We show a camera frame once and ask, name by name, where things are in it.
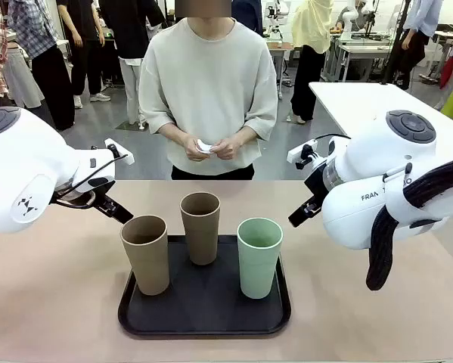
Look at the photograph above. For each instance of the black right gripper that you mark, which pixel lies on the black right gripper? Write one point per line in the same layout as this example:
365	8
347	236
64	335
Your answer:
318	181

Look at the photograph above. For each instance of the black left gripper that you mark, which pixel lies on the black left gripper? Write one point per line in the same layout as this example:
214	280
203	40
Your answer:
86	194

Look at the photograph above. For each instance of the light tan tall cup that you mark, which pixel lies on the light tan tall cup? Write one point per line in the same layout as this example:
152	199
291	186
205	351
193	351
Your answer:
146	264

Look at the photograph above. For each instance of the pale green tall cup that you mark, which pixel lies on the pale green tall cup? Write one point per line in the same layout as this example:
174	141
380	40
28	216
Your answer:
258	272

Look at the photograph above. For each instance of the dark brown tall cup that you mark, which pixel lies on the dark brown tall cup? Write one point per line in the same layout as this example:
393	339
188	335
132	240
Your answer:
201	242

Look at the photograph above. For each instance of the white scalloped paper coaster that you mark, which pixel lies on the white scalloped paper coaster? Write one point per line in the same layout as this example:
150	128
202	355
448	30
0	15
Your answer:
204	147

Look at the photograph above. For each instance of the person's left forearm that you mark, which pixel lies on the person's left forearm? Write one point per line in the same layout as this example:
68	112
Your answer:
247	132

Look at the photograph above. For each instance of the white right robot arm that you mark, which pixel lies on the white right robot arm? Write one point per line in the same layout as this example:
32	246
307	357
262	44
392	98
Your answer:
370	211

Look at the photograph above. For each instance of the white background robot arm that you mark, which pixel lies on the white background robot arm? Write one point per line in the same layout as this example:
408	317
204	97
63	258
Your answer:
350	19

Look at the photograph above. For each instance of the person's right forearm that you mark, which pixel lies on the person's right forearm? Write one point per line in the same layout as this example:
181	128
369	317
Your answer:
173	134

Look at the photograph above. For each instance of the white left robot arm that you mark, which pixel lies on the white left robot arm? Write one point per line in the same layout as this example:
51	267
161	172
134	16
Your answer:
25	166

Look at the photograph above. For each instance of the person's right hand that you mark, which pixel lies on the person's right hand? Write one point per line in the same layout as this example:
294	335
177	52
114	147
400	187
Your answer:
192	149

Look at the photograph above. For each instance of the person's left hand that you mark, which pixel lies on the person's left hand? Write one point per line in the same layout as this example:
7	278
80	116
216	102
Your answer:
228	149

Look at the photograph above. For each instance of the white background table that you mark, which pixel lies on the white background table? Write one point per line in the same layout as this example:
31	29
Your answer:
347	106

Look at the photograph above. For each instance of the black plastic tray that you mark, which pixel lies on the black plastic tray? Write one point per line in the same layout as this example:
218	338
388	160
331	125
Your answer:
211	310

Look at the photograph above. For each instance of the person blue plaid black skirt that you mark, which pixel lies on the person blue plaid black skirt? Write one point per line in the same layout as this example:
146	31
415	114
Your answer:
48	75

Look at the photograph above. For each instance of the person in cream sweater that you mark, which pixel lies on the person in cream sweater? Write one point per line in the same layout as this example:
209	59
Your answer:
207	87

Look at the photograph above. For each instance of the person in black white sneakers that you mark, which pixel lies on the person in black white sneakers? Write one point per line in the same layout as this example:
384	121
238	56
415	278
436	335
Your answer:
82	56

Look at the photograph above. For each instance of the person in gray skirt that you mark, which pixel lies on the person in gray skirt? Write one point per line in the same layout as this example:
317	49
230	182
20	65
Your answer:
20	83

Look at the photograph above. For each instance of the gray background desk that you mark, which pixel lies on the gray background desk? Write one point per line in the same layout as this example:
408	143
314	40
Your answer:
362	51

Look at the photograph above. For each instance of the person in yellow shirt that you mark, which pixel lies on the person in yellow shirt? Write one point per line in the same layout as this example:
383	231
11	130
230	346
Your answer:
309	30

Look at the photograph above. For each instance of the person black top white trousers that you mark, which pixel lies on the person black top white trousers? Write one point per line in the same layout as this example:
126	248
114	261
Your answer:
131	22

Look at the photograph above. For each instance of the person in navy top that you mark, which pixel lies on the person in navy top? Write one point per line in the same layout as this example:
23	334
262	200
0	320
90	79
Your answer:
249	11

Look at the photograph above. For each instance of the person in light blue shirt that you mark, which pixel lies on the person in light blue shirt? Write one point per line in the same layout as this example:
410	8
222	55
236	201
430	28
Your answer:
419	19

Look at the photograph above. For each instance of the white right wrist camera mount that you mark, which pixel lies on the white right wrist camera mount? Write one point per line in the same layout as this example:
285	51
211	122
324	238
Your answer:
298	152

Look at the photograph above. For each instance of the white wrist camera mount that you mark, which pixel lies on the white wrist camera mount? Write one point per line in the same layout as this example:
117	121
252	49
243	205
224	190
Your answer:
110	145
298	152

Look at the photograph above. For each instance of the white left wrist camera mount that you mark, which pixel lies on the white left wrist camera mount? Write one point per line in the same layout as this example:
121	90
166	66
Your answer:
110	145

